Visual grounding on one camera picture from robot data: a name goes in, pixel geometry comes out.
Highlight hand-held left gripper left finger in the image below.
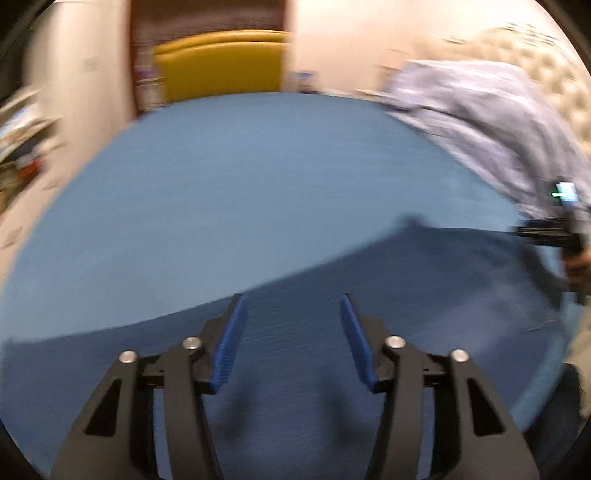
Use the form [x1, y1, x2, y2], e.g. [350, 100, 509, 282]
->
[48, 294, 250, 480]

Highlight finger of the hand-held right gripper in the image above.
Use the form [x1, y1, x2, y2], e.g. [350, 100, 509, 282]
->
[513, 220, 571, 248]

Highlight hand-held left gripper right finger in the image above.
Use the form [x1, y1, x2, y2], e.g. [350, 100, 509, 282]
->
[341, 292, 541, 480]

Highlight dark blue pants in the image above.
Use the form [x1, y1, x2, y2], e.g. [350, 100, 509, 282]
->
[0, 216, 573, 480]

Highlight person's right hand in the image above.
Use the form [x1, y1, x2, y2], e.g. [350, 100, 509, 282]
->
[564, 249, 591, 305]

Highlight person's beige top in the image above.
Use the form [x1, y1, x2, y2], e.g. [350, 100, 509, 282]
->
[566, 298, 591, 376]

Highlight pale striped blanket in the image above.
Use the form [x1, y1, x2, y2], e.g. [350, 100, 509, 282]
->
[382, 59, 591, 223]

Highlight light blue quilted bedspread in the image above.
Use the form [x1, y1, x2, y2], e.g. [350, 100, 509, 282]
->
[0, 92, 583, 476]

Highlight cream tufted headboard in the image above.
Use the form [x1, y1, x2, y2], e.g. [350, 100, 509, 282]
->
[443, 23, 591, 153]

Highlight person's dark trousers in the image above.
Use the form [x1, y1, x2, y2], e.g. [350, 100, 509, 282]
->
[526, 364, 585, 479]

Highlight blue white printed box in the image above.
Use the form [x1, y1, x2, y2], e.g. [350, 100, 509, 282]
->
[295, 69, 320, 94]

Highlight white wardrobe with shelves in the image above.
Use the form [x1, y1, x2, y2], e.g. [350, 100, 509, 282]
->
[0, 0, 139, 259]

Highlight yellow upholstered chair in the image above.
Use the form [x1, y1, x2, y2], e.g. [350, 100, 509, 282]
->
[154, 30, 286, 103]

